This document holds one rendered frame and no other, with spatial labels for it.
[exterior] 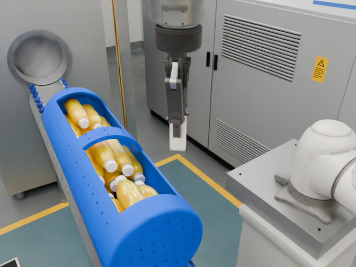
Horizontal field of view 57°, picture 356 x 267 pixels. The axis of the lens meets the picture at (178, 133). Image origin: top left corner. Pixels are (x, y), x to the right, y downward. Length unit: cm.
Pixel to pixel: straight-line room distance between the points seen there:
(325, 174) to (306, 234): 19
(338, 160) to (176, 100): 57
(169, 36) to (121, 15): 119
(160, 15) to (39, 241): 221
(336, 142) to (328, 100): 112
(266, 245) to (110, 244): 57
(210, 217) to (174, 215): 169
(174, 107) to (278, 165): 80
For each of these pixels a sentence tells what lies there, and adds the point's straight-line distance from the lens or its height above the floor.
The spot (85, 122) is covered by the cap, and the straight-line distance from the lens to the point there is 137.
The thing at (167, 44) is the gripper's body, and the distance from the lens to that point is 51.
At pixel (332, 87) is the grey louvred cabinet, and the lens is 205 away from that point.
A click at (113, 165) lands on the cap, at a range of 110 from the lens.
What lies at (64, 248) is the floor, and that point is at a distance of 245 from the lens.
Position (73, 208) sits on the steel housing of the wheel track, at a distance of 142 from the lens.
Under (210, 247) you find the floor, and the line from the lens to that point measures 235.
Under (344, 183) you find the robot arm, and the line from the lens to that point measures 97.
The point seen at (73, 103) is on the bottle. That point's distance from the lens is 148.
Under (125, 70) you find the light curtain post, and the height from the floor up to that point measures 120.
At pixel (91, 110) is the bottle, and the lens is 149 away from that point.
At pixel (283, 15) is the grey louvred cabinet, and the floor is 139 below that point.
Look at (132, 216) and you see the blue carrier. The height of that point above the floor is 122.
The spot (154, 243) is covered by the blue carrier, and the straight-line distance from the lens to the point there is 89.
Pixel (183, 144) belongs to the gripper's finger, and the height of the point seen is 147.
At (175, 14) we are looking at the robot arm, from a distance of 49.
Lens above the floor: 181
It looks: 32 degrees down
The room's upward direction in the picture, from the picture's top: straight up
